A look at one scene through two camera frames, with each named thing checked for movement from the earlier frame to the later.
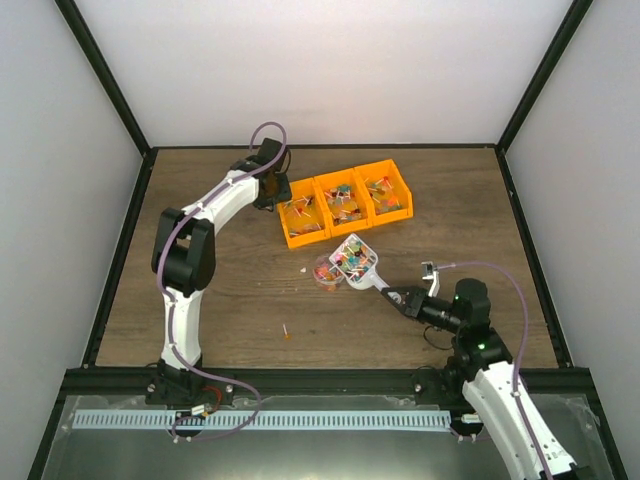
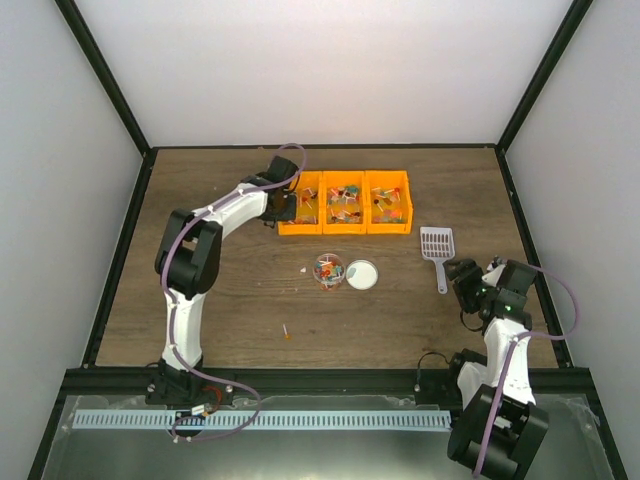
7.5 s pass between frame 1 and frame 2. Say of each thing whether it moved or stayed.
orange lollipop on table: stayed
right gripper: moved
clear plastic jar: stayed
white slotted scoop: moved
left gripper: moved
